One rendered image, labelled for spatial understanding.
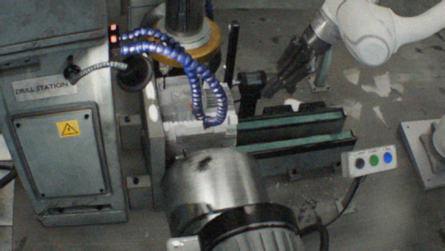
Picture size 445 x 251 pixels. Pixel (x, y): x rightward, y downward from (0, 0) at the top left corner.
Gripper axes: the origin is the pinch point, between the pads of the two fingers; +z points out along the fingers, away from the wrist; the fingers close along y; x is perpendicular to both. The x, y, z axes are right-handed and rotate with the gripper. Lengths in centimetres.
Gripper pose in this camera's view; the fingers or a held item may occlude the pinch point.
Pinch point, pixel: (272, 86)
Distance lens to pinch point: 127.8
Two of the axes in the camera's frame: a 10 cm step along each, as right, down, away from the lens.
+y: 2.1, 7.5, -6.3
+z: -5.6, 6.2, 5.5
